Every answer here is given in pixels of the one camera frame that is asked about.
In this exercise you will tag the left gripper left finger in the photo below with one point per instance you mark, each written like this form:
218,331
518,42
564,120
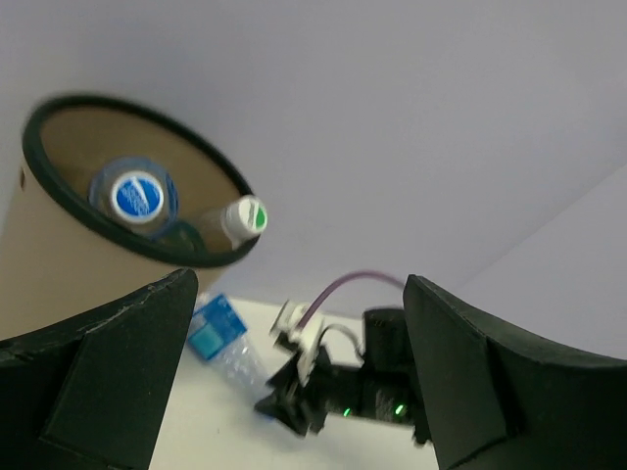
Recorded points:
91,391

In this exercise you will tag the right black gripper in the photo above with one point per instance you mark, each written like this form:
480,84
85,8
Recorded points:
333,388

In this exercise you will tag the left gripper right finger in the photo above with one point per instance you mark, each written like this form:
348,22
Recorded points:
499,397

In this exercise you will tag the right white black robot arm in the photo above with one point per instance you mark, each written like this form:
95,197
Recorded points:
390,388

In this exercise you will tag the green label clear bottle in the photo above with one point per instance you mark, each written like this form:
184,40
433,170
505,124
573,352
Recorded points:
229,227

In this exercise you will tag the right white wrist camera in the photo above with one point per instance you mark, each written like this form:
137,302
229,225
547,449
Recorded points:
302,340

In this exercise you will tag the brown cardboard cylinder bin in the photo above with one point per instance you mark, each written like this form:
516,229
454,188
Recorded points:
61,257

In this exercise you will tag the blue label bottle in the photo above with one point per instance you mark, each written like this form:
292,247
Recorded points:
219,337
137,194

